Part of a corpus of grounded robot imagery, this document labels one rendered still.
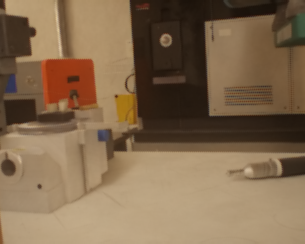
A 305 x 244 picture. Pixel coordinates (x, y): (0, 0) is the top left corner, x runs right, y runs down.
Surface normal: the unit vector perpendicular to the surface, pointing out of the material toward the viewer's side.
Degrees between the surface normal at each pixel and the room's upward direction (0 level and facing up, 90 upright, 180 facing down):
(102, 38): 90
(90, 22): 90
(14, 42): 90
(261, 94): 90
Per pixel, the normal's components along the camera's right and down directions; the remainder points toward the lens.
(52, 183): 0.95, -0.02
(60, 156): -0.32, 0.15
